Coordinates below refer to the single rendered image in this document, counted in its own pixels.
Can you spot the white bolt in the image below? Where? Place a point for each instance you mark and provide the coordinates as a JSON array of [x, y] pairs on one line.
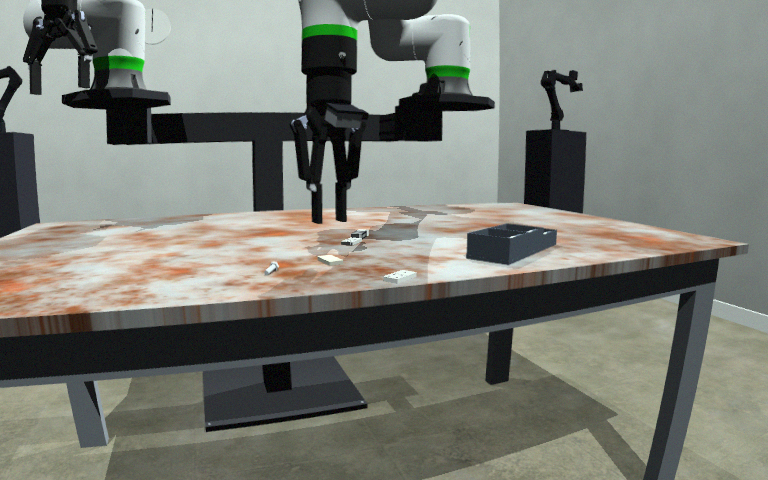
[[273, 267]]

